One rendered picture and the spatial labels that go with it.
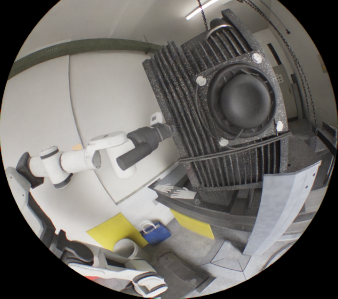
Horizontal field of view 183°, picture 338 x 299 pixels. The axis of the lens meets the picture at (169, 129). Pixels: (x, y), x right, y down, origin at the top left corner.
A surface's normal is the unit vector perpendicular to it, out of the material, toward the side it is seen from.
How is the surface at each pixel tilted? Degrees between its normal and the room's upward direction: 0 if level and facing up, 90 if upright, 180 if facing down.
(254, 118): 90
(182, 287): 0
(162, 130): 90
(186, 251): 0
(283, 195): 90
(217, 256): 7
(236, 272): 10
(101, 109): 90
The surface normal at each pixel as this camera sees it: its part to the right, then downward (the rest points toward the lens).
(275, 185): -0.73, 0.36
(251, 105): -0.54, 0.30
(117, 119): 0.64, -0.19
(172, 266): -0.38, -0.92
